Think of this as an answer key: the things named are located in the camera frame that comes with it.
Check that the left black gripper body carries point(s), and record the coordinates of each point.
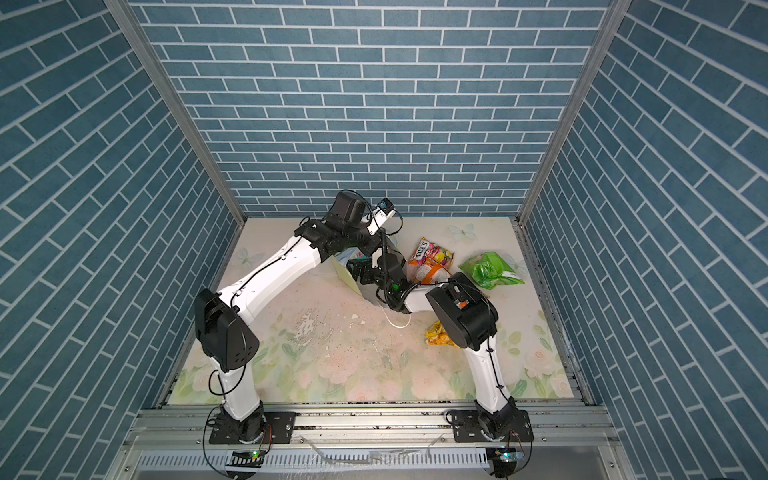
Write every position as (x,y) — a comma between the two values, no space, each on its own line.
(358,236)

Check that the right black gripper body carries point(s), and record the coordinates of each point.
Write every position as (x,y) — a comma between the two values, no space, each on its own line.
(374,276)

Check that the colourful paper gift bag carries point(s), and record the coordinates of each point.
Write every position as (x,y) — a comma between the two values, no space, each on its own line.
(398,320)

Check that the orange white snack packet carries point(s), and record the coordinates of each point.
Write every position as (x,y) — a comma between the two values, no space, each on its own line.
(431,272)

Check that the yellow snack packet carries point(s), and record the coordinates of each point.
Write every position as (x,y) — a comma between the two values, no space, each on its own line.
(437,335)

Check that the green snack packet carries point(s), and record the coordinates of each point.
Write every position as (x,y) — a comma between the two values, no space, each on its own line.
(489,270)

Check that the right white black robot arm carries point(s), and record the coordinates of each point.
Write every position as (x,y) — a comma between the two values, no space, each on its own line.
(470,321)

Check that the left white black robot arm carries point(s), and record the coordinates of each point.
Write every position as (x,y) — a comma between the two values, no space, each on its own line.
(223,318)

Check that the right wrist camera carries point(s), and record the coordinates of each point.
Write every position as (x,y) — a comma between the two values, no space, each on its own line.
(378,259)

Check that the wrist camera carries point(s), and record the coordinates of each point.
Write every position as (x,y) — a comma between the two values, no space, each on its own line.
(378,259)
(380,214)

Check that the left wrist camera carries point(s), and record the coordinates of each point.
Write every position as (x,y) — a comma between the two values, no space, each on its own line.
(380,214)

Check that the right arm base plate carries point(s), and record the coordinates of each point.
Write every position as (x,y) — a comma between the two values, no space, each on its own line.
(474,426)

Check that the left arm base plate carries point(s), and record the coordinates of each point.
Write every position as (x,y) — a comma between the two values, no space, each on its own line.
(258,428)

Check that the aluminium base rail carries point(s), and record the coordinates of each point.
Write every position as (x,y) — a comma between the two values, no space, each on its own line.
(383,441)

